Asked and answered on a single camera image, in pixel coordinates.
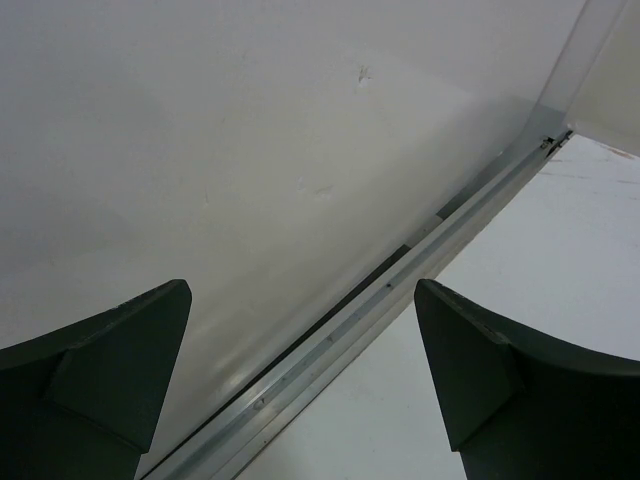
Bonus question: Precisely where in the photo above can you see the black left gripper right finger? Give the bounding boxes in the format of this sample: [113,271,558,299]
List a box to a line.
[414,280,639,479]

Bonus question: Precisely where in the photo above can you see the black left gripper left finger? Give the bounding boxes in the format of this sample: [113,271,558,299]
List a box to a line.
[1,279,192,479]

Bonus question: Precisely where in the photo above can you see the aluminium table edge rail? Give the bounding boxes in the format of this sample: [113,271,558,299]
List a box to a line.
[146,106,566,479]

